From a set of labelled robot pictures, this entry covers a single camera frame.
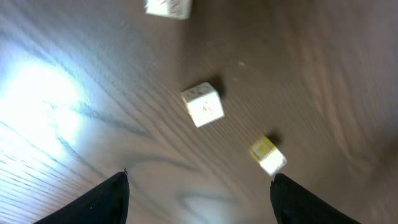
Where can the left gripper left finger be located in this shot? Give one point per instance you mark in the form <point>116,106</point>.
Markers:
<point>108,202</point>

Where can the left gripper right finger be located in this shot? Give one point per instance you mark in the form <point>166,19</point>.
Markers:
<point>293,204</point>

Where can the white block red side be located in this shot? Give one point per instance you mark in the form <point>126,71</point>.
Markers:
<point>175,9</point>

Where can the yellow sided white block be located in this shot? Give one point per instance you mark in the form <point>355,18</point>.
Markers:
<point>268,156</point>

